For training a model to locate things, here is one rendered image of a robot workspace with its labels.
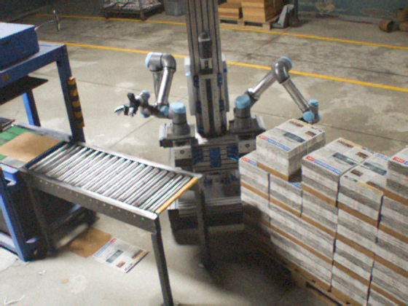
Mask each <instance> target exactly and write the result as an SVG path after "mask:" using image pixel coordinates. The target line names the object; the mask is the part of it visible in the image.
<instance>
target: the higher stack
mask: <svg viewBox="0 0 408 306"><path fill-rule="evenodd" d="M386 172H387V173H386V175H387V176H386V177H387V178H386V180H387V181H386V183H385V184H386V185H385V189H386V190H388V191H390V192H394V193H396V194H398V195H400V196H402V197H404V198H406V199H408V146H407V145H406V146H405V149H402V150H401V151H400V152H398V153H397V154H395V155H393V156H392V157H391V158H390V159H389V160H388V165H387V171H386ZM381 211H382V212H381V213H380V214H381V221H380V223H381V224H382V225H384V226H386V227H387V228H389V229H391V230H394V231H396V232H398V233H399V234H401V235H403V236H405V237H406V238H408V206H407V205H406V206H405V205H403V204H401V203H398V202H397V201H395V200H392V199H390V198H389V197H386V196H385V195H384V196H383V201H382V208H381ZM377 238H378V239H377V245H376V251H375V252H376V255H377V256H378V257H380V258H382V259H383V260H385V261H387V262H390V263H391V264H393V265H395V266H397V267H398V268H399V269H403V270H404V271H405V272H408V244H407V243H405V242H404V241H400V240H398V239H397V238H395V237H393V236H391V235H389V234H388V233H384V232H383V231H381V230H378V232H377ZM372 276H373V277H372V283H373V284H374V285H375V286H376V287H378V288H380V289H381V290H383V291H385V292H387V293H388V294H390V295H391V296H392V297H395V298H397V299H398V300H400V301H401V302H403V303H404V304H406V305H408V279H406V278H405V277H403V276H402V275H400V274H398V273H397V272H394V271H392V270H390V269H389V268H388V267H386V266H384V265H381V264H380V263H378V262H376V261H374V264H373V268H372ZM367 306H398V305H397V304H395V302H392V301H391V300H389V299H387V298H386V297H384V296H383V295H381V294H380V293H378V292H376V291H374V290H372V289H371V290H370V295H369V301H368V302H367Z"/></svg>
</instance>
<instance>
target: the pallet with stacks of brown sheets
mask: <svg viewBox="0 0 408 306"><path fill-rule="evenodd" d="M283 8H284V5H283V0H227V3H225V2H224V3H223V4H221V5H219V6H218V11H219V25H221V26H237V27H246V28H254V29H262V30H270V29H272V24H273V23H274V22H278V21H279V17H280V16H281V13H282V11H283ZM223 20H224V21H225V20H235V21H237V22H238V24H237V25H235V24H229V23H223V22H222V21H223ZM247 22H253V23H262V27H260V26H252V25H247Z"/></svg>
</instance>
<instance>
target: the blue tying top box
mask: <svg viewBox="0 0 408 306"><path fill-rule="evenodd" d="M34 29H35V26H34V25H24V24H22V25H18V24H11V23H0V67H1V66H4V65H7V64H8V63H11V62H13V61H15V60H19V59H20V58H23V57H25V56H27V55H30V54H32V53H34V52H37V51H39V50H40V49H39V48H40V46H39V42H38V39H37V36H36V31H35V32H34V33H32V31H33V30H34Z"/></svg>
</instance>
